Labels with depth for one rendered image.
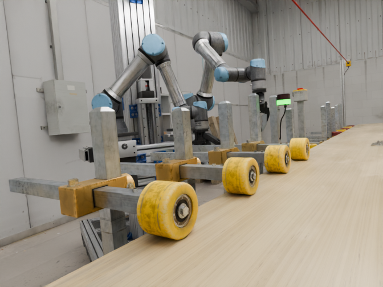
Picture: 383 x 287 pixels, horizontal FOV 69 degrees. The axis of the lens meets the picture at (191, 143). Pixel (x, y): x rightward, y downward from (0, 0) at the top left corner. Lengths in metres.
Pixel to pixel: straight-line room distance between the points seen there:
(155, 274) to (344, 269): 0.20
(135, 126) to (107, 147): 1.40
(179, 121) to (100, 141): 0.25
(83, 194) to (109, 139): 0.11
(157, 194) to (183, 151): 0.35
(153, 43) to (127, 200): 1.20
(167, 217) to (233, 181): 0.25
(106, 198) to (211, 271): 0.24
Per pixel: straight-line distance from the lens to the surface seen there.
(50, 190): 0.65
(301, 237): 0.42
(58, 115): 3.38
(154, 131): 1.91
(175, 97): 1.66
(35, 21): 3.79
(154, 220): 0.39
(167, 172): 0.68
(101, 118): 0.55
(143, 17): 2.14
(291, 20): 9.74
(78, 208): 0.51
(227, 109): 0.94
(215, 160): 0.89
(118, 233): 0.59
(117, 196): 0.48
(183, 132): 0.72
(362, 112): 9.08
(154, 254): 0.39
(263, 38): 9.83
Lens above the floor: 1.06
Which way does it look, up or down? 4 degrees down
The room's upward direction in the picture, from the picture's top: 4 degrees counter-clockwise
